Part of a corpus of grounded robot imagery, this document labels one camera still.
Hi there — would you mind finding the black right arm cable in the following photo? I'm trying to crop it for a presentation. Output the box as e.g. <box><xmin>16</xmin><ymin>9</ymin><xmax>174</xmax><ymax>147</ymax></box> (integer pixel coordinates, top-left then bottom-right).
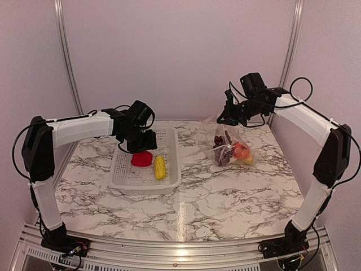
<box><xmin>228</xmin><ymin>77</ymin><xmax>314</xmax><ymax>128</ymax></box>

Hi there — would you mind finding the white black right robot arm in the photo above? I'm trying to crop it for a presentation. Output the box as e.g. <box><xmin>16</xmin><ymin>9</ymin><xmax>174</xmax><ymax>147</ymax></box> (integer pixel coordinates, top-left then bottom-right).
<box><xmin>217</xmin><ymin>88</ymin><xmax>353</xmax><ymax>253</ymax></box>

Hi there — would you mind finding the red toy bell pepper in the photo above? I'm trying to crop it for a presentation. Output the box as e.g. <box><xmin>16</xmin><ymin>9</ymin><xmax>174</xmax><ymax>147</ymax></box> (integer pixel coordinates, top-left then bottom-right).
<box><xmin>131</xmin><ymin>151</ymin><xmax>153</xmax><ymax>167</ymax></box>

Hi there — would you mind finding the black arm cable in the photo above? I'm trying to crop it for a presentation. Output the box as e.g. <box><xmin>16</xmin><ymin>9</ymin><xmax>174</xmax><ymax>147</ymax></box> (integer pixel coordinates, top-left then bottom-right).
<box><xmin>11</xmin><ymin>111</ymin><xmax>96</xmax><ymax>181</ymax></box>
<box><xmin>228</xmin><ymin>77</ymin><xmax>314</xmax><ymax>128</ymax></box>

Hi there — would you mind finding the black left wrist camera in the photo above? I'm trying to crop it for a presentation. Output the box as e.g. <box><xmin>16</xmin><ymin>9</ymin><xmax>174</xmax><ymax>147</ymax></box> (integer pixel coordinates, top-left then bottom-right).
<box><xmin>129</xmin><ymin>100</ymin><xmax>155</xmax><ymax>127</ymax></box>

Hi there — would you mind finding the clear zip top bag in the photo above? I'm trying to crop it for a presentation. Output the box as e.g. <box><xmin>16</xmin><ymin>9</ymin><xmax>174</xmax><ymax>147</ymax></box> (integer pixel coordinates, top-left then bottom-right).
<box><xmin>195</xmin><ymin>116</ymin><xmax>254</xmax><ymax>167</ymax></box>

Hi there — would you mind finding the aluminium right frame post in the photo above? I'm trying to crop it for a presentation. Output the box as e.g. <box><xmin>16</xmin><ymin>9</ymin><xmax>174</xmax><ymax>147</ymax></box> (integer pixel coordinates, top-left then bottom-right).
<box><xmin>279</xmin><ymin>0</ymin><xmax>304</xmax><ymax>88</ymax></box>

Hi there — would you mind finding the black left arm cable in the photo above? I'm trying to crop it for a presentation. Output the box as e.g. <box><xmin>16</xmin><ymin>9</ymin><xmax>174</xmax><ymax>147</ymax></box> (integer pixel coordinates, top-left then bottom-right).
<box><xmin>11</xmin><ymin>111</ymin><xmax>96</xmax><ymax>181</ymax></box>

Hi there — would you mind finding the aluminium left frame post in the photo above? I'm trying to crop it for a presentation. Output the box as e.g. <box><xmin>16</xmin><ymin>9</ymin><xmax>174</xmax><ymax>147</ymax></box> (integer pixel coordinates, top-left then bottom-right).
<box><xmin>54</xmin><ymin>0</ymin><xmax>83</xmax><ymax>115</ymax></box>

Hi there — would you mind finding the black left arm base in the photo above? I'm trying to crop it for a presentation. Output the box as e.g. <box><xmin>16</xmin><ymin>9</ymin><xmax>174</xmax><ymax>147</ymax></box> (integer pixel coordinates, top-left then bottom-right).
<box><xmin>39</xmin><ymin>223</ymin><xmax>90</xmax><ymax>257</ymax></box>

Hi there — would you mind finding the purple toy grape bunch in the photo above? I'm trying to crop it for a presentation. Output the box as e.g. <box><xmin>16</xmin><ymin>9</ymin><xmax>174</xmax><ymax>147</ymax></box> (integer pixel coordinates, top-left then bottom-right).
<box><xmin>213</xmin><ymin>131</ymin><xmax>233</xmax><ymax>167</ymax></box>

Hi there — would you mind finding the aluminium frame post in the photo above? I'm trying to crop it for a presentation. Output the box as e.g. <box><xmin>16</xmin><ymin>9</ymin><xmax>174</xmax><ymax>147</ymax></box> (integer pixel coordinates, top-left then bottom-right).
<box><xmin>279</xmin><ymin>0</ymin><xmax>304</xmax><ymax>88</ymax></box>
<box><xmin>54</xmin><ymin>0</ymin><xmax>83</xmax><ymax>115</ymax></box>

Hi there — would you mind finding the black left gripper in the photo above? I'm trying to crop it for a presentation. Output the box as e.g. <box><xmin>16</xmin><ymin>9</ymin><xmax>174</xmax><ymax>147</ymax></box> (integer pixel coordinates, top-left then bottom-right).
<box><xmin>120</xmin><ymin>126</ymin><xmax>157</xmax><ymax>154</ymax></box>

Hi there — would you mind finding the yellow toy corn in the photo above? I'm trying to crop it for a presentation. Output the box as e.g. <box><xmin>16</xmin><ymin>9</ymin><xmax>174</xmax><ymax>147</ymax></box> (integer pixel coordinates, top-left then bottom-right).
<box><xmin>242</xmin><ymin>156</ymin><xmax>253</xmax><ymax>164</ymax></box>
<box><xmin>154</xmin><ymin>156</ymin><xmax>166</xmax><ymax>180</ymax></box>

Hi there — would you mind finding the aluminium front frame rail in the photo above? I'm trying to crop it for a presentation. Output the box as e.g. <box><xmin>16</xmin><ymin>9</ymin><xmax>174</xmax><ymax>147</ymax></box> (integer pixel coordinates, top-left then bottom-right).
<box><xmin>8</xmin><ymin>222</ymin><xmax>339</xmax><ymax>271</ymax></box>

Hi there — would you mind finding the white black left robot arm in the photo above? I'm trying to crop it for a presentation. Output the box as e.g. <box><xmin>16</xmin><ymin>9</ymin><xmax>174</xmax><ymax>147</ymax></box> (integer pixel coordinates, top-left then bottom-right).
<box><xmin>21</xmin><ymin>106</ymin><xmax>157</xmax><ymax>251</ymax></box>

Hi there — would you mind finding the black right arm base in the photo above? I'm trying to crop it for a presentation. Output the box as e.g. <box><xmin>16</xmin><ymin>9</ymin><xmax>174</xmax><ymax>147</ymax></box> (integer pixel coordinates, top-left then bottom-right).
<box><xmin>258</xmin><ymin>220</ymin><xmax>311</xmax><ymax>259</ymax></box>

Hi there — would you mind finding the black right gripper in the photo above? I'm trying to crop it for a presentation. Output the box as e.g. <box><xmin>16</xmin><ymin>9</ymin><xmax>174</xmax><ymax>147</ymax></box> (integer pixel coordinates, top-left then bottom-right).
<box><xmin>216</xmin><ymin>97</ymin><xmax>267</xmax><ymax>126</ymax></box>

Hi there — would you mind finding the white perforated plastic basket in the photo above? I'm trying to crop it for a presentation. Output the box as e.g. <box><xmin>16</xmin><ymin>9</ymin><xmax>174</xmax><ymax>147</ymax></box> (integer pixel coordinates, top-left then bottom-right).
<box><xmin>109</xmin><ymin>126</ymin><xmax>182</xmax><ymax>195</ymax></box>

